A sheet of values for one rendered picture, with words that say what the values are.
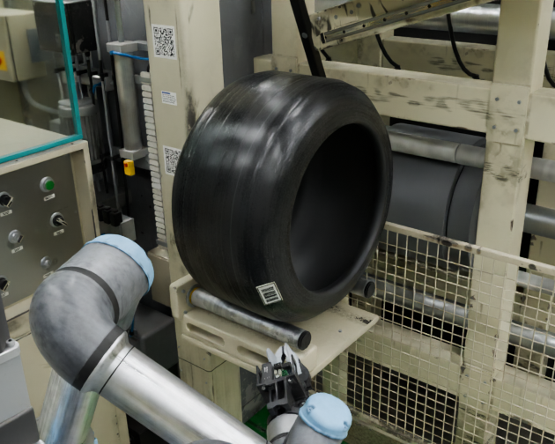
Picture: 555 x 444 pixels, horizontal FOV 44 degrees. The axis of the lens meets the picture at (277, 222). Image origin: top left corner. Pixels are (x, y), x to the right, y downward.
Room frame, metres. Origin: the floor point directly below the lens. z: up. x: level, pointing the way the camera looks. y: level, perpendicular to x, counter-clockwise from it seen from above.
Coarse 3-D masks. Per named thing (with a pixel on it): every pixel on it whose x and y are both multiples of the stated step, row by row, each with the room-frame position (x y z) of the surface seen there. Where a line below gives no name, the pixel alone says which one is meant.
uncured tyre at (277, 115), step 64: (192, 128) 1.42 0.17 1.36; (256, 128) 1.32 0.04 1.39; (320, 128) 1.35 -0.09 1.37; (384, 128) 1.56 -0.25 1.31; (192, 192) 1.32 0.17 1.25; (256, 192) 1.24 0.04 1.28; (320, 192) 1.74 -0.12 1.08; (384, 192) 1.56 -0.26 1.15; (192, 256) 1.32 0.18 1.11; (256, 256) 1.22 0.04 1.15; (320, 256) 1.61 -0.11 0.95
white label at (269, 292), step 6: (258, 288) 1.23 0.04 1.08; (264, 288) 1.23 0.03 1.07; (270, 288) 1.23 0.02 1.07; (276, 288) 1.23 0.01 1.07; (264, 294) 1.24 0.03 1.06; (270, 294) 1.24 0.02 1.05; (276, 294) 1.24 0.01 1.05; (264, 300) 1.24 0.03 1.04; (270, 300) 1.25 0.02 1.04; (276, 300) 1.25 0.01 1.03
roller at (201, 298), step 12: (192, 300) 1.48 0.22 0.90; (204, 300) 1.46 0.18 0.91; (216, 300) 1.45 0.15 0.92; (216, 312) 1.44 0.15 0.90; (228, 312) 1.41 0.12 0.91; (240, 312) 1.40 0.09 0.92; (252, 312) 1.39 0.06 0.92; (240, 324) 1.39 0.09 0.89; (252, 324) 1.36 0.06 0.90; (264, 324) 1.35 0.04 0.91; (276, 324) 1.34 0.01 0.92; (288, 324) 1.33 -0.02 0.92; (276, 336) 1.32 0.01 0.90; (288, 336) 1.30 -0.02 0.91; (300, 336) 1.29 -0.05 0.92; (300, 348) 1.28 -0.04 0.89
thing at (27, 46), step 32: (0, 0) 1.55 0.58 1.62; (32, 0) 1.61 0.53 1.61; (0, 32) 1.54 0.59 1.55; (32, 32) 1.60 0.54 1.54; (64, 32) 1.66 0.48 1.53; (0, 64) 1.53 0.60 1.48; (32, 64) 1.59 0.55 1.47; (64, 64) 1.65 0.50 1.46; (0, 96) 1.51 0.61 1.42; (32, 96) 1.58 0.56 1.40; (64, 96) 1.64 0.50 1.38; (0, 128) 1.50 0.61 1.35; (32, 128) 1.56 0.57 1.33; (64, 128) 1.63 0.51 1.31; (0, 160) 1.48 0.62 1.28
